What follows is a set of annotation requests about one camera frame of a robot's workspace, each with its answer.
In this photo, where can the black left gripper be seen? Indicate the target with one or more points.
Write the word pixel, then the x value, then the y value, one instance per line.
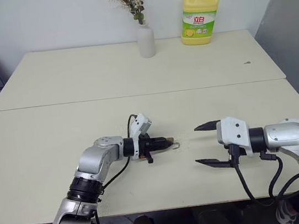
pixel 147 145

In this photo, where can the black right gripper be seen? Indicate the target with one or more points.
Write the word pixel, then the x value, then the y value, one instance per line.
pixel 227 148

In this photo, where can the small metal clip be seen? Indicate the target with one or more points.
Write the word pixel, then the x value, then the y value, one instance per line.
pixel 173 141

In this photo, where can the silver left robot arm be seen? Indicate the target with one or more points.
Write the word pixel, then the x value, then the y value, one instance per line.
pixel 97 159

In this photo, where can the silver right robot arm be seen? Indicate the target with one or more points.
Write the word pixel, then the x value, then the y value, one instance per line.
pixel 291 132

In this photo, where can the small metal key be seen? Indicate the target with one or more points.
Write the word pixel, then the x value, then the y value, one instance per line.
pixel 247 62

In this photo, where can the white ceramic vase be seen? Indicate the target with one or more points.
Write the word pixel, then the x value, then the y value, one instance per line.
pixel 146 40

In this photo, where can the yellow detergent pump bottle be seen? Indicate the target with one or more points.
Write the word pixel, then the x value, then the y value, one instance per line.
pixel 199 17

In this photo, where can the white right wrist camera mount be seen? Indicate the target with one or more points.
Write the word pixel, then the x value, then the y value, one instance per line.
pixel 235 134

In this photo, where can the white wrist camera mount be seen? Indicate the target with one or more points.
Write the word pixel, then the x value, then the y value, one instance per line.
pixel 137 127
pixel 235 134

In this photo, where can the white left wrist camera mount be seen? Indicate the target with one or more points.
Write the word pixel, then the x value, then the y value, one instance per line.
pixel 137 127

